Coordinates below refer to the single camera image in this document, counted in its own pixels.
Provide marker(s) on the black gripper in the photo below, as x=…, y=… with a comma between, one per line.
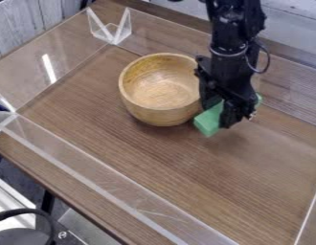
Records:
x=225, y=78

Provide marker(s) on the green rectangular block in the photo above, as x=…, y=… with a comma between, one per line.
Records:
x=206, y=121

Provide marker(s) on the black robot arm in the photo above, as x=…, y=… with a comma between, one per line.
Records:
x=238, y=20

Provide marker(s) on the brown wooden bowl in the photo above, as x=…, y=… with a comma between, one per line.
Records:
x=158, y=89

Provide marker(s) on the black table leg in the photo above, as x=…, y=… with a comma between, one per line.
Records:
x=48, y=202

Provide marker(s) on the clear acrylic tray wall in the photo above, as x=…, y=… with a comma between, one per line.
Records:
x=160, y=185

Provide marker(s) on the clear acrylic corner bracket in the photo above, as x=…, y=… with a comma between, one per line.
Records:
x=111, y=33

